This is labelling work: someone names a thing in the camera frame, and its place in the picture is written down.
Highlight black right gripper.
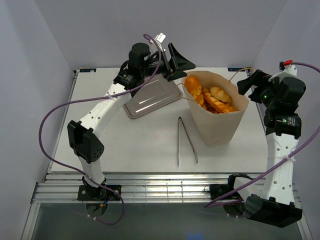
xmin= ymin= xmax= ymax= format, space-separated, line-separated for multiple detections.
xmin=236 ymin=69 xmax=281 ymax=109

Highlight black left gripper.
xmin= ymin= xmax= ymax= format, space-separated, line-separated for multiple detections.
xmin=141 ymin=43 xmax=196 ymax=83

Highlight long fake baguette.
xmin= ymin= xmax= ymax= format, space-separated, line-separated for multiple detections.
xmin=184 ymin=76 xmax=206 ymax=109

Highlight pale shell fake bread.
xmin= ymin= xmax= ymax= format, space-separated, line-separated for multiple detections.
xmin=209 ymin=86 xmax=233 ymax=104

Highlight cream paper bag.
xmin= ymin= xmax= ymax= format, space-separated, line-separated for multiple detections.
xmin=181 ymin=70 xmax=249 ymax=147

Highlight twisted fake bread front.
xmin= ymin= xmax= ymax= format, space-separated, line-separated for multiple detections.
xmin=202 ymin=88 xmax=238 ymax=114

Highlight silver metal tongs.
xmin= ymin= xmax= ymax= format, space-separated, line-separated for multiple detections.
xmin=176 ymin=116 xmax=199 ymax=166

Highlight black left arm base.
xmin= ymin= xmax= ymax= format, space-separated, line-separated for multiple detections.
xmin=77 ymin=185 xmax=122 ymax=201

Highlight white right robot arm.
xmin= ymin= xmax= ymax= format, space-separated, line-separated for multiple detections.
xmin=225 ymin=69 xmax=306 ymax=228

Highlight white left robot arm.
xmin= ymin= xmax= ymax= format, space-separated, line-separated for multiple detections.
xmin=67 ymin=42 xmax=196 ymax=200

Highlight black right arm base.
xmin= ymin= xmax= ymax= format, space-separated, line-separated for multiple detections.
xmin=203 ymin=184 xmax=239 ymax=200

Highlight silver metal tray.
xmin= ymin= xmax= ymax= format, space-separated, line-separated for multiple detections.
xmin=123 ymin=75 xmax=183 ymax=119

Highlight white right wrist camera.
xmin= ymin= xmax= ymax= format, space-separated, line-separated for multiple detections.
xmin=268 ymin=60 xmax=297 ymax=83

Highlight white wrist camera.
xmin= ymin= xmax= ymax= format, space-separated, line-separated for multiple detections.
xmin=268 ymin=60 xmax=297 ymax=83
xmin=154 ymin=32 xmax=166 ymax=52

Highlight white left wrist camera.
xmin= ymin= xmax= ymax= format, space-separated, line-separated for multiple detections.
xmin=154 ymin=32 xmax=166 ymax=52

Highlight aluminium frame rail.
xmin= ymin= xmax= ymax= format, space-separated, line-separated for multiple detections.
xmin=31 ymin=172 xmax=301 ymax=205

